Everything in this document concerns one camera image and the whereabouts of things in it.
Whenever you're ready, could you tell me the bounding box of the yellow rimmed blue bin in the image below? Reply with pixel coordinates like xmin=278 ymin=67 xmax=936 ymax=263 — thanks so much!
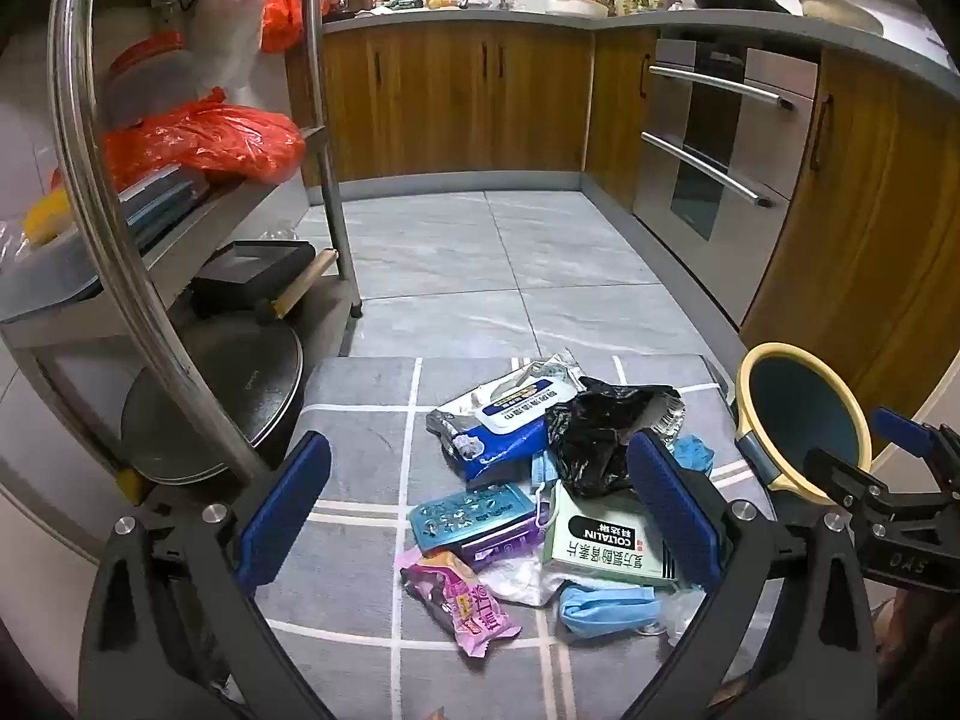
xmin=735 ymin=343 xmax=875 ymax=500

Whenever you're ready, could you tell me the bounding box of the hanging white plastic bag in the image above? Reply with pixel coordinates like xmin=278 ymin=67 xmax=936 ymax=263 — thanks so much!
xmin=187 ymin=0 xmax=263 ymax=91

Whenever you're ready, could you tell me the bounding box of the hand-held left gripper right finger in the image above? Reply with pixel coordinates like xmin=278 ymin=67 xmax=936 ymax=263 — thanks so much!
xmin=622 ymin=427 xmax=878 ymax=720

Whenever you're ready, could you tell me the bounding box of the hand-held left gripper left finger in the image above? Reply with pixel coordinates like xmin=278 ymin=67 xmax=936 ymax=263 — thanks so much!
xmin=79 ymin=431 xmax=338 ymax=720

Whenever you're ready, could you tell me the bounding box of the crumpled red plastic bag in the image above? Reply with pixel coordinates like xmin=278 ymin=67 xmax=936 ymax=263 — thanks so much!
xmin=101 ymin=88 xmax=307 ymax=185

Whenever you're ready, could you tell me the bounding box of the black plastic bag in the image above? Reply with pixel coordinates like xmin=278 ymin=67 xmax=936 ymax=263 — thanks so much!
xmin=546 ymin=377 xmax=685 ymax=500

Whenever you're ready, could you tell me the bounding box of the purple packet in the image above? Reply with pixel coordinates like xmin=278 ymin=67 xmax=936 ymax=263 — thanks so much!
xmin=457 ymin=517 xmax=545 ymax=571

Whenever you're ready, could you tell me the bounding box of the grey kitchen countertop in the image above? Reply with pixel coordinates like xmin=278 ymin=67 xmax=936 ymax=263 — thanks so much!
xmin=322 ymin=0 xmax=960 ymax=83

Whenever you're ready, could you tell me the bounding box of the white bowl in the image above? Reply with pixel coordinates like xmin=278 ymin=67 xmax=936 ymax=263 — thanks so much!
xmin=796 ymin=0 xmax=886 ymax=35

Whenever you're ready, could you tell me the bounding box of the yellow plastic item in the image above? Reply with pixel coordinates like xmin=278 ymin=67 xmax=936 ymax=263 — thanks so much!
xmin=22 ymin=187 xmax=72 ymax=245

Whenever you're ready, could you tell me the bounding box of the tall wooden kitchen cabinet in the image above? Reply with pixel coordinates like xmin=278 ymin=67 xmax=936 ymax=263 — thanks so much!
xmin=739 ymin=45 xmax=960 ymax=421

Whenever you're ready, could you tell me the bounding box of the hanging red plastic bag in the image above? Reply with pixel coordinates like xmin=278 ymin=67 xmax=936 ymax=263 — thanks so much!
xmin=238 ymin=0 xmax=305 ymax=53

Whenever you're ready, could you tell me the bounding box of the black pan wooden handle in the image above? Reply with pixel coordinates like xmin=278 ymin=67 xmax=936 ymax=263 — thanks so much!
xmin=120 ymin=249 xmax=338 ymax=485

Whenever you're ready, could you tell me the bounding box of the pink snack wrapper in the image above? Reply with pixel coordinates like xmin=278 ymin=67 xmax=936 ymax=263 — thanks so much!
xmin=395 ymin=547 xmax=522 ymax=662

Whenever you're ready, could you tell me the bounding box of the metal shelf rack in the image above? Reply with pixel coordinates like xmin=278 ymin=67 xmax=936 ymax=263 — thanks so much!
xmin=0 ymin=0 xmax=368 ymax=511

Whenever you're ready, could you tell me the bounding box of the white paper towel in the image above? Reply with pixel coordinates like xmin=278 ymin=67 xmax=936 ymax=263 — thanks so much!
xmin=480 ymin=551 xmax=571 ymax=608

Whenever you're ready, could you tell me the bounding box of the blue rubber glove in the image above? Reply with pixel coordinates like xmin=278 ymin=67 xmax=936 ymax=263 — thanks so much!
xmin=670 ymin=433 xmax=715 ymax=475

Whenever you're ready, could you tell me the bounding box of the long wooden kitchen cabinet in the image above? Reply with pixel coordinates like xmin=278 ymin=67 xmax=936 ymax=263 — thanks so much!
xmin=289 ymin=19 xmax=597 ymax=185

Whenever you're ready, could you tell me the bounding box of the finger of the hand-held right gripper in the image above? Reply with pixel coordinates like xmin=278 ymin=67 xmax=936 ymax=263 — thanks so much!
xmin=804 ymin=447 xmax=899 ymax=518
xmin=872 ymin=406 xmax=960 ymax=479

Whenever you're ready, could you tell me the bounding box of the stainless steel oven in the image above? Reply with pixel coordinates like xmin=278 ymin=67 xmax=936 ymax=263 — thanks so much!
xmin=632 ymin=37 xmax=818 ymax=327

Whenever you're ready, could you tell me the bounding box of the green white medicine box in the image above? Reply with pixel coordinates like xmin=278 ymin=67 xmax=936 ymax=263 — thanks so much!
xmin=541 ymin=481 xmax=680 ymax=590

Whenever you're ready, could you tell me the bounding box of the black flat box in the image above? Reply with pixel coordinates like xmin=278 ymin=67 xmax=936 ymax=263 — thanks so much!
xmin=191 ymin=240 xmax=317 ymax=316

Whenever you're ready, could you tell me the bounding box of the teal blister pack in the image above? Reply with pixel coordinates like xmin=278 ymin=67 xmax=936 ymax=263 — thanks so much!
xmin=409 ymin=481 xmax=537 ymax=557

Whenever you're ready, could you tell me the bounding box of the blue white wet wipes pack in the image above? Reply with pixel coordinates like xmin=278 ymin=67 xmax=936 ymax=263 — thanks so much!
xmin=426 ymin=351 xmax=590 ymax=485

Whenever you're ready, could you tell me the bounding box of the grey flat box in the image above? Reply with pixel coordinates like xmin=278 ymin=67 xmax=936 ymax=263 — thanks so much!
xmin=120 ymin=165 xmax=215 ymax=248

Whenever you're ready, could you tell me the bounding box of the clear container red lid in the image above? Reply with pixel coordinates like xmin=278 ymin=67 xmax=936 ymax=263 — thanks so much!
xmin=101 ymin=34 xmax=203 ymax=128

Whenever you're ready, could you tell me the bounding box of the grey checked mat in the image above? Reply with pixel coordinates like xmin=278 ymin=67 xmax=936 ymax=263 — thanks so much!
xmin=251 ymin=355 xmax=785 ymax=720

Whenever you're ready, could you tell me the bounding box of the narrow wooden kitchen cabinet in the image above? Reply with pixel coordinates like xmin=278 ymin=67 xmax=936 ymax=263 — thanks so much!
xmin=583 ymin=28 xmax=661 ymax=211

